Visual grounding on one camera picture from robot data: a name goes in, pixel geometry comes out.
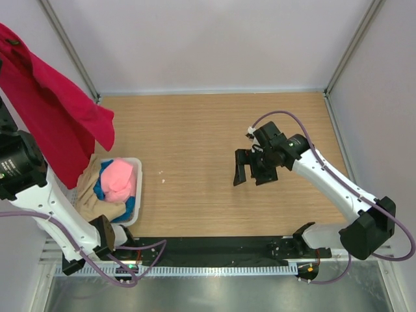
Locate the red polo shirt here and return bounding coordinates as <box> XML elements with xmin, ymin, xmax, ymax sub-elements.
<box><xmin>1</xmin><ymin>25</ymin><xmax>115</xmax><ymax>189</ymax></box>

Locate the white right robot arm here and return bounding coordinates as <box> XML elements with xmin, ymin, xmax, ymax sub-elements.
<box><xmin>233</xmin><ymin>130</ymin><xmax>396</xmax><ymax>260</ymax></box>

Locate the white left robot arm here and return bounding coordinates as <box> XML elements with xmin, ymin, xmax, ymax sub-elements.
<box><xmin>1</xmin><ymin>103</ymin><xmax>135</xmax><ymax>276</ymax></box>

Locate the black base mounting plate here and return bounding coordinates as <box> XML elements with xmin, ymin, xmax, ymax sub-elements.
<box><xmin>113</xmin><ymin>236</ymin><xmax>332</xmax><ymax>268</ymax></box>

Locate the blue t shirt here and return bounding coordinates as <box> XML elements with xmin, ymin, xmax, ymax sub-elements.
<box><xmin>94</xmin><ymin>159</ymin><xmax>136</xmax><ymax>222</ymax></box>

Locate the pink t shirt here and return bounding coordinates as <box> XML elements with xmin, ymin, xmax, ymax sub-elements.
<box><xmin>101</xmin><ymin>158</ymin><xmax>137</xmax><ymax>203</ymax></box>

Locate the beige t shirt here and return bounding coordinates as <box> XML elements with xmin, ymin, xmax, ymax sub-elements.
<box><xmin>75</xmin><ymin>153</ymin><xmax>125</xmax><ymax>222</ymax></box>

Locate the white plastic laundry basket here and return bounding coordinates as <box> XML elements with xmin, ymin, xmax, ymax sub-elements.
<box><xmin>70</xmin><ymin>158</ymin><xmax>142</xmax><ymax>227</ymax></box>

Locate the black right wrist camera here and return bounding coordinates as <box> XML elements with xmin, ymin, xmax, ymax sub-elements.
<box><xmin>246</xmin><ymin>122</ymin><xmax>287</xmax><ymax>150</ymax></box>

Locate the white slotted cable duct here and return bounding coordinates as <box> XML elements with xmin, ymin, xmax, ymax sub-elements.
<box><xmin>55</xmin><ymin>263</ymin><xmax>298</xmax><ymax>278</ymax></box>

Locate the right aluminium corner post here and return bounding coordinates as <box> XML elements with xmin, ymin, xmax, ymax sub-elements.
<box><xmin>324</xmin><ymin>0</ymin><xmax>386</xmax><ymax>98</ymax></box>

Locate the aluminium corner post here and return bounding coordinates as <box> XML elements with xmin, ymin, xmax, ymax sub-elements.
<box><xmin>324</xmin><ymin>0</ymin><xmax>386</xmax><ymax>98</ymax></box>
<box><xmin>38</xmin><ymin>0</ymin><xmax>101</xmax><ymax>103</ymax></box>

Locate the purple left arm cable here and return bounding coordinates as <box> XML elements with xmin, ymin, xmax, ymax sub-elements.
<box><xmin>0</xmin><ymin>210</ymin><xmax>168</xmax><ymax>289</ymax></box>

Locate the aluminium frame rail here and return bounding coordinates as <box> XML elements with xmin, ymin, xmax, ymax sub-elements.
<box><xmin>40</xmin><ymin>237</ymin><xmax>393</xmax><ymax>263</ymax></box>

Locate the left aluminium corner post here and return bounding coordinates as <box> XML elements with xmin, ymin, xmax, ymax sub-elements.
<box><xmin>38</xmin><ymin>0</ymin><xmax>101</xmax><ymax>103</ymax></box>

